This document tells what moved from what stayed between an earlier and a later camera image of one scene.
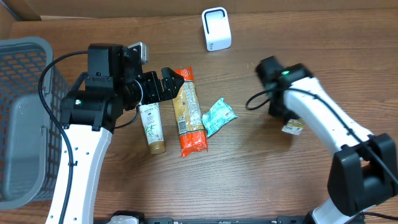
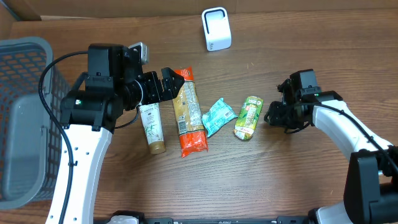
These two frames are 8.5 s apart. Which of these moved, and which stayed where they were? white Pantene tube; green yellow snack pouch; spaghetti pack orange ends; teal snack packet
Moved: green yellow snack pouch
Stayed: white Pantene tube; spaghetti pack orange ends; teal snack packet
